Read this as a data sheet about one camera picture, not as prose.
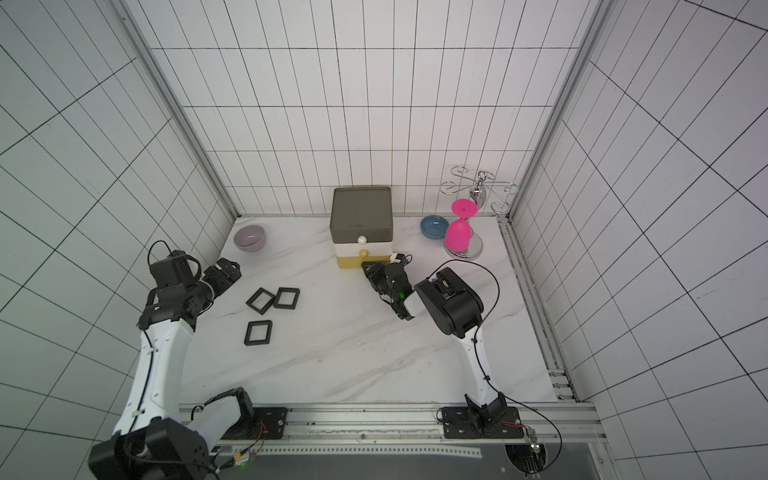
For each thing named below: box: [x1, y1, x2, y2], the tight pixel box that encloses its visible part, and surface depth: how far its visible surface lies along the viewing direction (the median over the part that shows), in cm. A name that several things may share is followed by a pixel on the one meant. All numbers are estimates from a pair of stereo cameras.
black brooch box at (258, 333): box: [244, 320, 273, 346], surface depth 91 cm
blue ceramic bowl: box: [420, 215, 449, 240], surface depth 116 cm
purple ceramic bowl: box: [234, 225, 267, 252], surface depth 109 cm
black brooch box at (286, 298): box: [273, 287, 300, 310], surface depth 99 cm
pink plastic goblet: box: [444, 198, 479, 252], surface depth 90 cm
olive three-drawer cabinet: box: [330, 186, 393, 269], surface depth 96 cm
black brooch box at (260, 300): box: [245, 287, 276, 315], surface depth 98 cm
